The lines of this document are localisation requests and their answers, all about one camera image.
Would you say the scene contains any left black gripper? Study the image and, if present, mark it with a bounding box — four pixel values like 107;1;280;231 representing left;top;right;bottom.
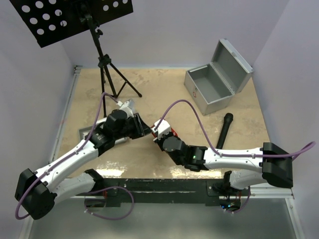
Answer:
114;113;154;140

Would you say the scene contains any red first aid pouch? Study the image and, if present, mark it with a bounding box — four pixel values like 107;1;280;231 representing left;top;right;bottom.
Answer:
151;127;177;139

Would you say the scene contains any grey compartment tray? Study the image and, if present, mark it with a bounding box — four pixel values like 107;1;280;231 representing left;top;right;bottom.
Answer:
79;127;128;145

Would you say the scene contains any grey metal case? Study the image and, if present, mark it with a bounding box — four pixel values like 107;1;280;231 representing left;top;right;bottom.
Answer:
184;38;253;116

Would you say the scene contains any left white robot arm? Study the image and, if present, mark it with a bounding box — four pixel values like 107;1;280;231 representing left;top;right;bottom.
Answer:
14;110;152;220

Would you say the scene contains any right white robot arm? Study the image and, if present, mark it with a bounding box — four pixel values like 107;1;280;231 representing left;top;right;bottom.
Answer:
154;133;293;196

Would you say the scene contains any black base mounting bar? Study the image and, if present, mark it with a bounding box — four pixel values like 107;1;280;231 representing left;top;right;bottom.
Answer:
72;176;252;209

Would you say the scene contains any black flashlight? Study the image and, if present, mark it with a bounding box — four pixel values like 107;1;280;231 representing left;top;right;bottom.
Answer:
216;113;233;149

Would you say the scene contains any black perforated music stand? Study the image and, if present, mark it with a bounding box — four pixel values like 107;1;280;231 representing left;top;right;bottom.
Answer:
9;0;143;118

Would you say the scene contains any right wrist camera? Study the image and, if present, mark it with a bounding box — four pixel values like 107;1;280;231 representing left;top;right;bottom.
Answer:
151;119;176;142

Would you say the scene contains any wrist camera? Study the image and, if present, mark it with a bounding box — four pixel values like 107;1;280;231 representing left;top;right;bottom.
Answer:
117;99;136;117
151;119;176;142

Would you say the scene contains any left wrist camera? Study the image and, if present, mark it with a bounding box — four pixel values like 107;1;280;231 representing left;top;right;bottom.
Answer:
117;99;136;117

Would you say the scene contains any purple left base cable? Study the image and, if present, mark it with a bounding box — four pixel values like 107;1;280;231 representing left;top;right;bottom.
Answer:
84;186;136;220

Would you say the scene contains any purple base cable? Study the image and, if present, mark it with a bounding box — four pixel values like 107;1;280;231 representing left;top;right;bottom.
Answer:
223;186;251;215
84;186;136;220

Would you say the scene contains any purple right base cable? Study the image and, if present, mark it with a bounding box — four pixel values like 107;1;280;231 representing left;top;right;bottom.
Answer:
223;186;251;215

